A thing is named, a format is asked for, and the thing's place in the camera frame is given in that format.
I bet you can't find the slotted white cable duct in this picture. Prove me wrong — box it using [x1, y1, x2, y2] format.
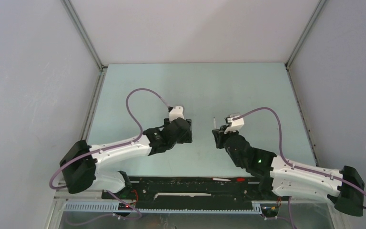
[63, 202, 266, 215]

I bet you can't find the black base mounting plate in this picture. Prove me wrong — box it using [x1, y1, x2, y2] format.
[115, 177, 279, 212]

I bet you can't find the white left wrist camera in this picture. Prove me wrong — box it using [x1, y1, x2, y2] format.
[169, 106, 184, 122]

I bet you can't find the white pen red cap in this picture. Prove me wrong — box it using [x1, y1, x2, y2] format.
[211, 177, 246, 182]

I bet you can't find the aluminium frame rail left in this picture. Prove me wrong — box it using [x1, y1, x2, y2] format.
[61, 0, 108, 171]

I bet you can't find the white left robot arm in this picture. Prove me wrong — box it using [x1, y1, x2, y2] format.
[60, 118, 193, 199]

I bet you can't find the aluminium frame rail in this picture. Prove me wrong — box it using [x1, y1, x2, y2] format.
[61, 0, 108, 171]
[285, 0, 329, 164]

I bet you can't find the aluminium frame rail right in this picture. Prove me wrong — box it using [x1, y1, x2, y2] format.
[285, 0, 329, 164]

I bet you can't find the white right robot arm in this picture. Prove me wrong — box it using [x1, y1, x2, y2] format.
[212, 125, 365, 217]

